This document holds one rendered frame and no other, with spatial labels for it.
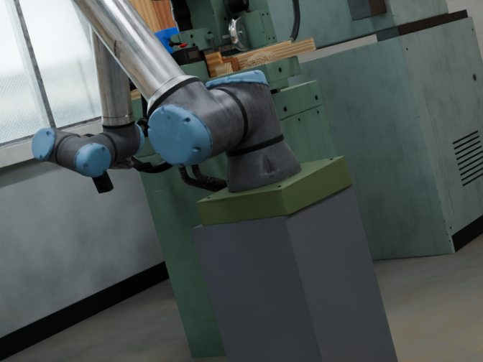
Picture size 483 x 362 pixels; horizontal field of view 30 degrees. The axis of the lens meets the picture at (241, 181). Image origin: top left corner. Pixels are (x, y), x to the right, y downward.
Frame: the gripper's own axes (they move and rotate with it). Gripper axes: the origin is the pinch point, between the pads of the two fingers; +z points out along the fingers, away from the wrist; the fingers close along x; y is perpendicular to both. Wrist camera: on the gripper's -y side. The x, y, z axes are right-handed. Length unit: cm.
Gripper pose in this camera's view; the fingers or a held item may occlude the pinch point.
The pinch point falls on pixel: (130, 167)
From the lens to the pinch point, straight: 273.7
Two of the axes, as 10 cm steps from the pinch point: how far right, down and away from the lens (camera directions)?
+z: 5.6, 1.1, 8.2
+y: -0.7, -9.8, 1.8
